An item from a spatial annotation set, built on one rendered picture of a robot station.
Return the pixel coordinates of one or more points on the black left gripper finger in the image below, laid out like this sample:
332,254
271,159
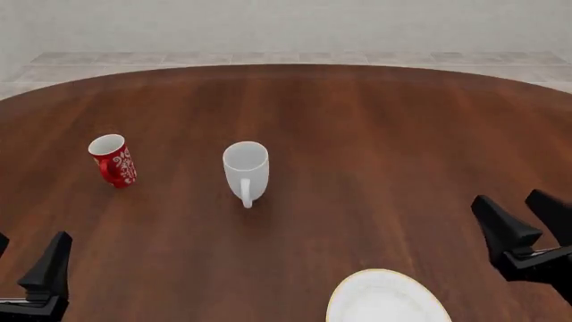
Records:
48,268
2,243

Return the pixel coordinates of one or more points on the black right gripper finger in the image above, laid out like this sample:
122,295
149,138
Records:
502,228
552,208

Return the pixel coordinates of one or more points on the white mug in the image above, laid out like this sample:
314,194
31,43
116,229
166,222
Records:
248,174

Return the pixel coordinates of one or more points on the white plate with gold rim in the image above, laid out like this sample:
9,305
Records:
384,298

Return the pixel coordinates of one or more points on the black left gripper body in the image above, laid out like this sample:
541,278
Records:
31,310

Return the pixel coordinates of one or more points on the red patterned mug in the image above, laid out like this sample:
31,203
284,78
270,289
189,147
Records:
120,165

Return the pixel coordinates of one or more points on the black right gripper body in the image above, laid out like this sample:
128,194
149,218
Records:
538,265

